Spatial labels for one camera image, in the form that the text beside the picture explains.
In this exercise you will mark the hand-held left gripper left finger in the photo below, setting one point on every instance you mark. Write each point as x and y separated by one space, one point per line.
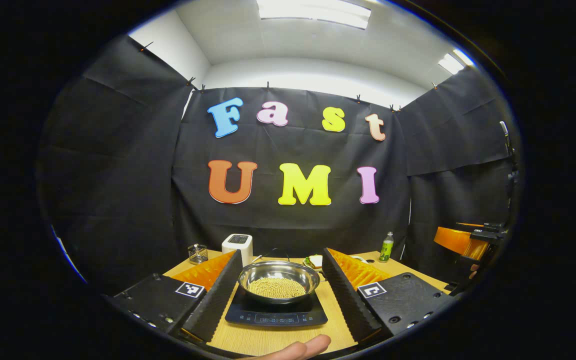
218 295

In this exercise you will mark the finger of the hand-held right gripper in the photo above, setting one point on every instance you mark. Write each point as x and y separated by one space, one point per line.
455 241

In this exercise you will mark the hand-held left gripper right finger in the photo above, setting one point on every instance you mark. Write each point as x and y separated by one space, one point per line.
348 300

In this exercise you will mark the black induction cooktop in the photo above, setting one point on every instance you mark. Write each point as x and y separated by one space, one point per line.
275 315

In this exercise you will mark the stainless steel pot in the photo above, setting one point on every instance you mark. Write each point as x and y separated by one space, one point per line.
278 270

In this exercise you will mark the divided tray of grains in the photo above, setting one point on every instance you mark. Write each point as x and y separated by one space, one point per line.
359 258

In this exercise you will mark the sandwich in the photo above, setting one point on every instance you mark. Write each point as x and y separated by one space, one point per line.
316 261

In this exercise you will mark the white toaster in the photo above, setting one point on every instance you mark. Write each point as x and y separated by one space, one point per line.
237 247

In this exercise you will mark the pile of soybeans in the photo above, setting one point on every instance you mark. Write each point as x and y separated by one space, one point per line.
277 288

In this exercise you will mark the black tripod stand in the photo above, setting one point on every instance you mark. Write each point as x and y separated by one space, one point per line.
510 175

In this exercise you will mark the green label drink bottle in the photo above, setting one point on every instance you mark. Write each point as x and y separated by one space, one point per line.
386 250

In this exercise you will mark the small ceiling light panel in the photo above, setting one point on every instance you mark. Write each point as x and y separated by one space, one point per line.
455 62

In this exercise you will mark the large ceiling light panel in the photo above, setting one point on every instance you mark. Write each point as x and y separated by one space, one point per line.
313 12

